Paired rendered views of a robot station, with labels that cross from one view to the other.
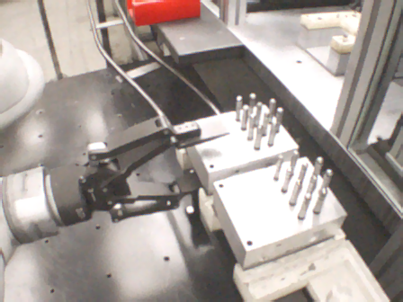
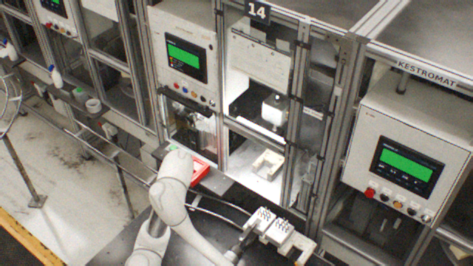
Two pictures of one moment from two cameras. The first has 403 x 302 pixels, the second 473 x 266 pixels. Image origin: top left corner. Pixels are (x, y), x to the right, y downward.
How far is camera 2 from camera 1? 194 cm
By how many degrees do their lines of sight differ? 23
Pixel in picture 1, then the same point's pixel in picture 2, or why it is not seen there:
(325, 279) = (295, 241)
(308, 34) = (256, 169)
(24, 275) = not seen: outside the picture
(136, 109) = (192, 214)
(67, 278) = not seen: outside the picture
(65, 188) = (238, 251)
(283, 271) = (287, 244)
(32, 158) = (171, 256)
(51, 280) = not seen: outside the picture
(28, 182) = (230, 254)
